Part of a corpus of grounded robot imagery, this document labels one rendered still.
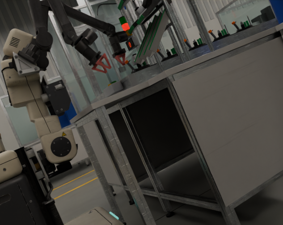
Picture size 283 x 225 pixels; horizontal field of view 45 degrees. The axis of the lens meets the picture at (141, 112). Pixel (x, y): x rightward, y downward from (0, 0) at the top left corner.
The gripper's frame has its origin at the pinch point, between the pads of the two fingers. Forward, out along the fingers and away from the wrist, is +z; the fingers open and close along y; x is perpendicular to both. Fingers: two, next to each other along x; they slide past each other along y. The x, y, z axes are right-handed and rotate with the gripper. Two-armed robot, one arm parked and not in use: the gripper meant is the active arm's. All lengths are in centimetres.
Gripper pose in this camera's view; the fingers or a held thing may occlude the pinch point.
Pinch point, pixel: (123, 64)
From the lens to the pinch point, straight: 230.5
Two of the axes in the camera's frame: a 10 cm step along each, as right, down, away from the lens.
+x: -8.4, 3.6, -4.0
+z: 3.8, 9.2, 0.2
